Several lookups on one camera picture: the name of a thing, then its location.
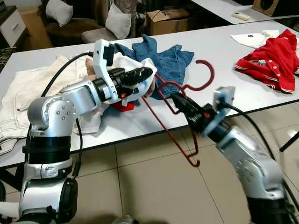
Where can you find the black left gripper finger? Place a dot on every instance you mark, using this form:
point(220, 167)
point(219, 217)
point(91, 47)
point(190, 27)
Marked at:
point(141, 84)
point(140, 73)

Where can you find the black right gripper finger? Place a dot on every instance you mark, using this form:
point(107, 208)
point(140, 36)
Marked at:
point(181, 106)
point(189, 103)

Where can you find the red clothes hanger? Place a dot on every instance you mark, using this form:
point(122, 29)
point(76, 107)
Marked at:
point(211, 74)

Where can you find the red polo shirt white trim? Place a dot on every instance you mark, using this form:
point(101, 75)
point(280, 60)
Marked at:
point(271, 60)

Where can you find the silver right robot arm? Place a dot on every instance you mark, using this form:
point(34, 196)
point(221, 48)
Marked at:
point(252, 168)

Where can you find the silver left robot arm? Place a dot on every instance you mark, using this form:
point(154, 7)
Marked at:
point(60, 107)

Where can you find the red garment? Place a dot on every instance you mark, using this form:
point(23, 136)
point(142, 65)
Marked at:
point(124, 106)

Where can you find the blue denim garment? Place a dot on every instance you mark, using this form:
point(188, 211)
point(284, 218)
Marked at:
point(168, 60)

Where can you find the tan cloth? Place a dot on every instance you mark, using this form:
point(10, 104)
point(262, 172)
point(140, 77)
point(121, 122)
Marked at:
point(89, 72)

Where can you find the grey upholstered chair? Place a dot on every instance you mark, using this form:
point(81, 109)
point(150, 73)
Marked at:
point(96, 36)

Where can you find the white throw pillow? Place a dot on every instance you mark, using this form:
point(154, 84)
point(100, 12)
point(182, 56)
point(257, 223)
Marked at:
point(59, 11)
point(118, 21)

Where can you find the open brown cardboard box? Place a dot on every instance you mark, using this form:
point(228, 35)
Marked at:
point(168, 23)

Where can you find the white table with black legs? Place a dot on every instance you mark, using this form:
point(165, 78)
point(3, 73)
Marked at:
point(210, 46)

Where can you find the brown armchair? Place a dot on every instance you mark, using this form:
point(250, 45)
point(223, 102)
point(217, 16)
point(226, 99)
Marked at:
point(74, 30)

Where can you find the white desk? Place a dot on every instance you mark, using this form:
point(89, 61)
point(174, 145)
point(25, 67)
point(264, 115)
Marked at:
point(219, 9)

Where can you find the white remote control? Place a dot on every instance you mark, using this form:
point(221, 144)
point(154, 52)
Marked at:
point(241, 16)

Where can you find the white drawer unit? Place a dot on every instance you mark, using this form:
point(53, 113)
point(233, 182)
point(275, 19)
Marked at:
point(11, 28)

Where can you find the grey left robot foot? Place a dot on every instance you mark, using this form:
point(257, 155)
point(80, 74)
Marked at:
point(124, 220)

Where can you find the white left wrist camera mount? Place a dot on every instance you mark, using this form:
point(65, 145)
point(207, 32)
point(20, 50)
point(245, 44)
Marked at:
point(99, 70)

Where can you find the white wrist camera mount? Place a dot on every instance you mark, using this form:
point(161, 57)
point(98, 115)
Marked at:
point(224, 100)
point(99, 70)

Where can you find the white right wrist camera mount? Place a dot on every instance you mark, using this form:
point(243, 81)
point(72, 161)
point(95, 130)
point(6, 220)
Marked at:
point(224, 100)

